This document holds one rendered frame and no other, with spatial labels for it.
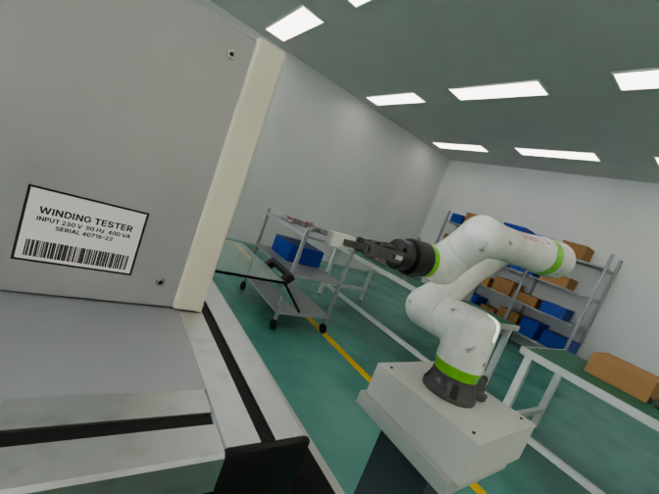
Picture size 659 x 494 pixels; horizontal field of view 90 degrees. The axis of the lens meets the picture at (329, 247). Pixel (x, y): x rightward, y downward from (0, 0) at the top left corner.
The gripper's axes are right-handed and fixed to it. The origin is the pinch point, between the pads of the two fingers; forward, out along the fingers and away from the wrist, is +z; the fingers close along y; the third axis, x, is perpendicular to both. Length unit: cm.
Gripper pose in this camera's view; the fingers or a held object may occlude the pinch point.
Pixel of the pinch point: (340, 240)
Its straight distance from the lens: 70.5
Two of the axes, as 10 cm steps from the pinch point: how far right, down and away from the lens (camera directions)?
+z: -8.1, -1.8, -5.6
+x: 3.0, -9.5, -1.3
